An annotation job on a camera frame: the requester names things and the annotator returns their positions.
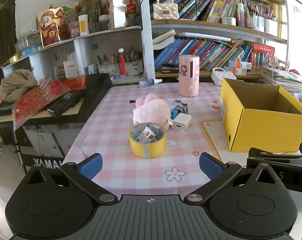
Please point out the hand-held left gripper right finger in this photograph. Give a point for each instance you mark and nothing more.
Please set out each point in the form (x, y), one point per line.
(211, 166)

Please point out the pink humidifier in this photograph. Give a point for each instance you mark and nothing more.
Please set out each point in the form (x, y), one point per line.
(189, 75)

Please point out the small spray bottle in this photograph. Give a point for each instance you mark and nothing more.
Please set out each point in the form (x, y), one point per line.
(149, 82)

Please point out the white paper lantern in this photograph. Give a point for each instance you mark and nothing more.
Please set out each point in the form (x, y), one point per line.
(117, 15)

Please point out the acrylic character stands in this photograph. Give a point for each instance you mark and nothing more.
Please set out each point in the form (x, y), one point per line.
(271, 61)

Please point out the white charger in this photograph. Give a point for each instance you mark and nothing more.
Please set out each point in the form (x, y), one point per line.
(182, 121)

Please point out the fortune god paper lantern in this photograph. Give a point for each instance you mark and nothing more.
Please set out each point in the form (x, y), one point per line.
(50, 27)

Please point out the row of leaning blue books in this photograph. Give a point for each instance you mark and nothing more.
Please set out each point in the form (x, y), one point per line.
(203, 52)

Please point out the pink plush toy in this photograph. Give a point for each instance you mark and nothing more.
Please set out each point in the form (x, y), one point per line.
(152, 112)

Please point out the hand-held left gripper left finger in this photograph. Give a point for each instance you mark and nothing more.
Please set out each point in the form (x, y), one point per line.
(90, 166)

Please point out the white bookshelf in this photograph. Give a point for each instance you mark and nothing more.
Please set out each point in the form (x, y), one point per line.
(147, 30)

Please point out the orange blue white carton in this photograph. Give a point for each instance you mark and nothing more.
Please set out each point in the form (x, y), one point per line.
(239, 64)
(237, 71)

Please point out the stack of papers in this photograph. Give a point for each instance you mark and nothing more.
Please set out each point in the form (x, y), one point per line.
(283, 80)

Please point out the wall poster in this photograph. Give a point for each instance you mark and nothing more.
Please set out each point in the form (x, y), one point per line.
(296, 12)

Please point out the tall glitter bottle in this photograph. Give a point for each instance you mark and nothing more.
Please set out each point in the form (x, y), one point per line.
(241, 15)

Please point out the black long box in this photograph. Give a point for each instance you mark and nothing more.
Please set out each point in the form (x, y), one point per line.
(65, 102)

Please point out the yellow cardboard box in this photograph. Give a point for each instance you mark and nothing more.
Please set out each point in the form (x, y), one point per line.
(266, 130)

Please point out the white quilted purse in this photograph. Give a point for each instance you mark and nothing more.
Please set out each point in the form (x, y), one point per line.
(223, 77)

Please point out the thick cream book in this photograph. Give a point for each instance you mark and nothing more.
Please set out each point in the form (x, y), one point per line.
(163, 40)

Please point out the red tassel ornament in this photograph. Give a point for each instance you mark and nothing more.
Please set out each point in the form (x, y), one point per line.
(122, 62)

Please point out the blue tissue pack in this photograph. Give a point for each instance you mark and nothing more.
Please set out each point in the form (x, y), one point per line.
(30, 50)

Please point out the red plush ornaments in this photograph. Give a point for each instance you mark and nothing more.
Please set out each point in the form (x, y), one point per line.
(291, 70)

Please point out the small blue toy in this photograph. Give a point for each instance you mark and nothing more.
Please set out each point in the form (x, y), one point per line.
(174, 117)

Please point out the beige cloth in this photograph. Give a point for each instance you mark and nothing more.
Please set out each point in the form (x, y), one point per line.
(17, 83)

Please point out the small white red packet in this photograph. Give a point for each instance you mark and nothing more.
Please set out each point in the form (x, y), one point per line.
(147, 134)

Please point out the white red label box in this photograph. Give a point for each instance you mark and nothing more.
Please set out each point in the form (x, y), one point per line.
(71, 70)

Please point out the white bottle yellow label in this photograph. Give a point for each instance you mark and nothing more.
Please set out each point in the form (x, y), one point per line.
(83, 26)

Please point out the yellow tape roll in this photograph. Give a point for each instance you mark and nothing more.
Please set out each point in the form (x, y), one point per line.
(141, 150)

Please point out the cream quilted purse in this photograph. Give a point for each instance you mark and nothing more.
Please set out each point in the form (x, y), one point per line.
(166, 10)

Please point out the white pen holders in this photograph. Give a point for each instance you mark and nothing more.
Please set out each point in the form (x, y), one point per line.
(108, 68)

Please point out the row of colourful thin books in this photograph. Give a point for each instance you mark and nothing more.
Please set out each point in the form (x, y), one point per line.
(213, 5)

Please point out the clear pen containers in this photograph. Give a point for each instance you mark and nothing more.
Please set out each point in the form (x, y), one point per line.
(266, 23)

